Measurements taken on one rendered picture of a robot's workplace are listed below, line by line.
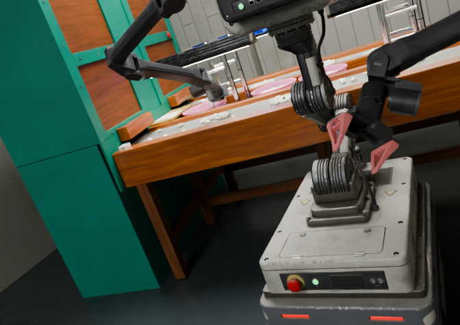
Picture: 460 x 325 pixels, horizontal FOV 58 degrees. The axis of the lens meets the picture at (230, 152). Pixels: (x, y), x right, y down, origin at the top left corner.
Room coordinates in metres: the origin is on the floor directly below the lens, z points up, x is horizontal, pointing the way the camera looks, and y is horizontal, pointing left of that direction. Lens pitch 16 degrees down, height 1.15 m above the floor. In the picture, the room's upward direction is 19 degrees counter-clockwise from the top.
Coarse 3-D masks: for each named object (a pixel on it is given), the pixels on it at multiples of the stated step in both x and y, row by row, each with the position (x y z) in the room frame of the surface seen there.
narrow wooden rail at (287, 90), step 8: (448, 48) 1.86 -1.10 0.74; (344, 72) 2.04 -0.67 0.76; (352, 72) 2.01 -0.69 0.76; (360, 72) 2.00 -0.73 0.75; (288, 88) 2.13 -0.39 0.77; (256, 96) 2.22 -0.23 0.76; (264, 96) 2.17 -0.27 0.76; (272, 96) 2.15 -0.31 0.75; (232, 104) 2.24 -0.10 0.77; (240, 104) 2.22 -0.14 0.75; (248, 104) 2.20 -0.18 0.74; (200, 112) 2.34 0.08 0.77; (208, 112) 2.28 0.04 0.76; (216, 112) 2.27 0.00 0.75; (176, 120) 2.35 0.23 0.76; (184, 120) 2.34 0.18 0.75; (152, 128) 2.41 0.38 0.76; (160, 128) 2.39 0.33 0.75
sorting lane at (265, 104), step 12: (456, 48) 1.82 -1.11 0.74; (432, 60) 1.75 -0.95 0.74; (336, 84) 1.94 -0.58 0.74; (348, 84) 1.85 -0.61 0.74; (240, 108) 2.18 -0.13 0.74; (252, 108) 2.08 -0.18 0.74; (264, 108) 1.97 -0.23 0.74; (192, 120) 2.31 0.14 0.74; (216, 120) 2.08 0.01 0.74; (156, 132) 2.35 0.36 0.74; (168, 132) 2.22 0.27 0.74
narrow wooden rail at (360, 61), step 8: (360, 56) 2.33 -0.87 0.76; (352, 64) 2.31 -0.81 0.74; (360, 64) 2.30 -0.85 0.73; (296, 80) 2.43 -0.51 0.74; (256, 88) 2.51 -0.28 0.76; (264, 88) 2.49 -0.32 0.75; (232, 96) 2.57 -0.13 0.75; (240, 96) 2.55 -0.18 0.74; (224, 104) 2.59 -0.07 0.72; (192, 112) 2.67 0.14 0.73
